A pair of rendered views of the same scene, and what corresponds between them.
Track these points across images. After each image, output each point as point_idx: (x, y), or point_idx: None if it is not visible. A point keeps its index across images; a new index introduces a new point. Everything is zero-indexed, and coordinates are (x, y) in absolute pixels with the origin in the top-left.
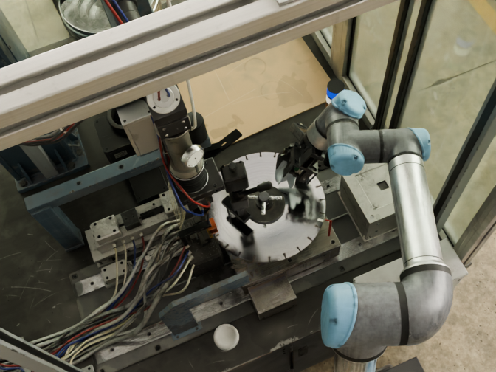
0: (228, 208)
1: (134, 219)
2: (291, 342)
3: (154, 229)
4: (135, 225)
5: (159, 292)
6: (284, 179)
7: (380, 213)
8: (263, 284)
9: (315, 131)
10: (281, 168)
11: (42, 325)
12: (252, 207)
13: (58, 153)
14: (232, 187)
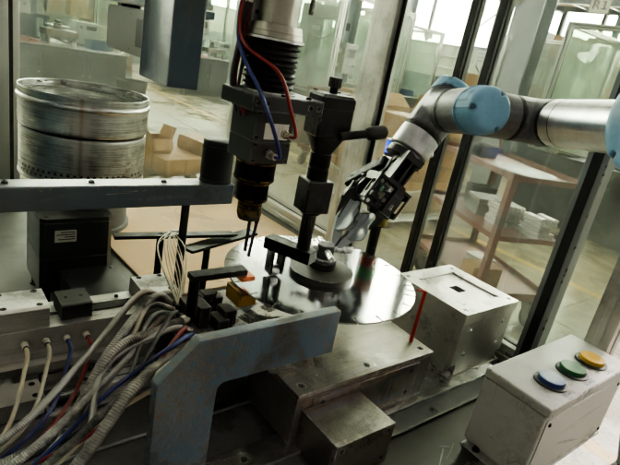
0: (278, 245)
1: (82, 298)
2: None
3: (111, 336)
4: (81, 309)
5: (141, 373)
6: (345, 242)
7: (473, 308)
8: (328, 405)
9: (411, 125)
10: (347, 213)
11: None
12: (305, 268)
13: None
14: (329, 122)
